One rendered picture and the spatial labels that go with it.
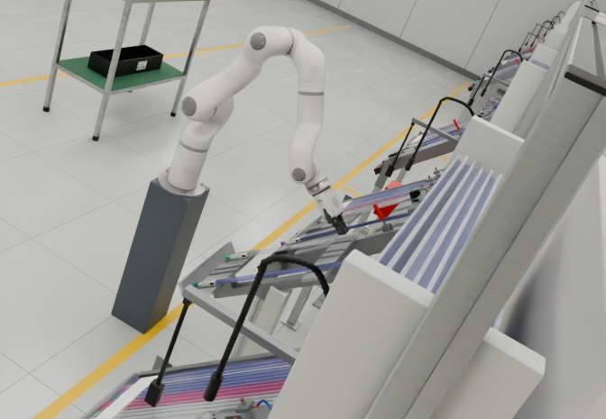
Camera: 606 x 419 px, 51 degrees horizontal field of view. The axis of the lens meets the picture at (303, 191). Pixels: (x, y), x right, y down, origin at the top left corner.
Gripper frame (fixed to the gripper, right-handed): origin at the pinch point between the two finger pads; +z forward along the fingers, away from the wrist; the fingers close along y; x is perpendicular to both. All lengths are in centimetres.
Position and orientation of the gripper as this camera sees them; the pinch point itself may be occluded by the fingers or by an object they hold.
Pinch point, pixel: (342, 228)
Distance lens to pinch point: 225.2
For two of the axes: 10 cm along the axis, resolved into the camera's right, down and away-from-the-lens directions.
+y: 3.9, -2.8, 8.7
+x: -7.8, 3.9, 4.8
